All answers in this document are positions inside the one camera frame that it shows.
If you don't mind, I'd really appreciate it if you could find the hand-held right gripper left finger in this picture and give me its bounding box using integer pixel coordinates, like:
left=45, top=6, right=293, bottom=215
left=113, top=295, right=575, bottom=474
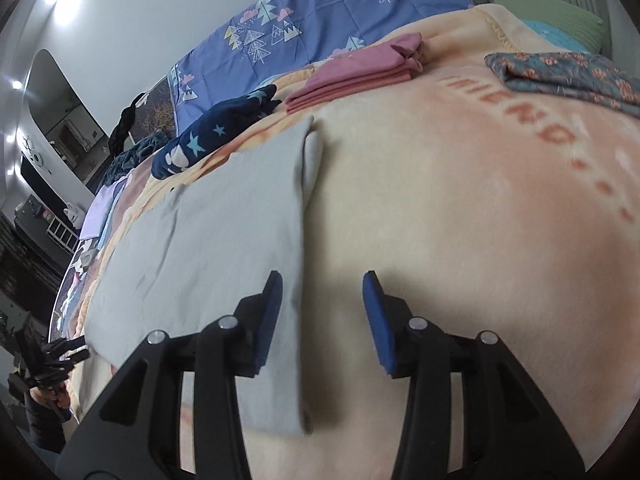
left=55, top=270, right=284, bottom=480

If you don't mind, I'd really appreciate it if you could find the green pillow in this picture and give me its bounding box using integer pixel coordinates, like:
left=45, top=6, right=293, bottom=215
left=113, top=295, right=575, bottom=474
left=492, top=0, right=608, bottom=53

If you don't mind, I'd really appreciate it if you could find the white cat figurine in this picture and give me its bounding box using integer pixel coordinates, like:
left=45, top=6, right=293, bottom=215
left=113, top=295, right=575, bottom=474
left=65, top=201, right=86, bottom=231

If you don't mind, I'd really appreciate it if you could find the dark teal fuzzy blanket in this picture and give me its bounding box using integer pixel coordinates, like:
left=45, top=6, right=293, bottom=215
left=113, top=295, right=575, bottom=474
left=102, top=130, right=168, bottom=188

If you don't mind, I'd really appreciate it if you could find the dark gold tree print headboard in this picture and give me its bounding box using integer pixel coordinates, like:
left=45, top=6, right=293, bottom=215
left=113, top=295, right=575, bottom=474
left=135, top=77, right=178, bottom=138

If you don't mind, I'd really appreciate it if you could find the black cloth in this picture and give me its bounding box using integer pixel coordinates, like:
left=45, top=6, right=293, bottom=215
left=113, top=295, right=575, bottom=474
left=107, top=92, right=151, bottom=166

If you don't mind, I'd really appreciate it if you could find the cartoon print bed sheet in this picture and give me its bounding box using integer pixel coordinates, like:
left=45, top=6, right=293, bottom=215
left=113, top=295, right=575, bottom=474
left=52, top=240, right=101, bottom=341

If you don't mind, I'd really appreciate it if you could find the light purple cloth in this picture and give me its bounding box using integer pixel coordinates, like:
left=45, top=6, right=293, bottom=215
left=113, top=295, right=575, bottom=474
left=79, top=182, right=123, bottom=241

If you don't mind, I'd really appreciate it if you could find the grey long-sleeved shirt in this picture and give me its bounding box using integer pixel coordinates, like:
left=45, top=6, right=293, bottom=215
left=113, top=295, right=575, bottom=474
left=82, top=114, right=331, bottom=436

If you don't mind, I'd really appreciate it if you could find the yellow patterned bed blanket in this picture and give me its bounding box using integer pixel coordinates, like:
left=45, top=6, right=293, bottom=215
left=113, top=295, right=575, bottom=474
left=50, top=2, right=640, bottom=480

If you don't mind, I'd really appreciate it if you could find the person's left forearm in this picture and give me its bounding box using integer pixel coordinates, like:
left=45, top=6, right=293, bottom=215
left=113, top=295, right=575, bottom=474
left=27, top=402, right=68, bottom=453

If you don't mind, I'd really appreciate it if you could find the light blue sheet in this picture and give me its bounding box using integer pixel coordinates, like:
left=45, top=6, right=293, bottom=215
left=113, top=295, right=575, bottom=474
left=520, top=19, right=593, bottom=53

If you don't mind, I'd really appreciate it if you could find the pink folded cloth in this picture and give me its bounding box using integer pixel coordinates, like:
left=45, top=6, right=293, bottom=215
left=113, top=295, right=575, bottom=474
left=285, top=32, right=425, bottom=114

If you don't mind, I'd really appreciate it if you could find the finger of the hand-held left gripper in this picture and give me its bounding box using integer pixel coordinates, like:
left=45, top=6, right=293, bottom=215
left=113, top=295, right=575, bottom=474
left=45, top=336, right=88, bottom=356
left=50, top=351, right=92, bottom=376

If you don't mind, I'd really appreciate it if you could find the blue tree print quilt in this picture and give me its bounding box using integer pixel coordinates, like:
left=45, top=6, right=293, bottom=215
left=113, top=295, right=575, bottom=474
left=167, top=0, right=476, bottom=133

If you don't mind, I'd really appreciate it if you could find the navy star print fleece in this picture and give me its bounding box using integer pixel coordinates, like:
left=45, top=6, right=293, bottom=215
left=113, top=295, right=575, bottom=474
left=151, top=84, right=283, bottom=180

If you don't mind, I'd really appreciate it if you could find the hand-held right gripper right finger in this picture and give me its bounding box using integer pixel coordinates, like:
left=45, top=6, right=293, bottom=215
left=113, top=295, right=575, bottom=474
left=362, top=270, right=586, bottom=480

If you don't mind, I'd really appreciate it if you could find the person's left hand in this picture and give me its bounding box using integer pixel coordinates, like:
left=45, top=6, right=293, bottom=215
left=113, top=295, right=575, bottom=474
left=31, top=384, right=71, bottom=411

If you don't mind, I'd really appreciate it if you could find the floral print cloth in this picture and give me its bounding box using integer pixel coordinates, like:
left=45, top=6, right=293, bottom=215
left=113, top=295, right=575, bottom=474
left=484, top=51, right=640, bottom=120

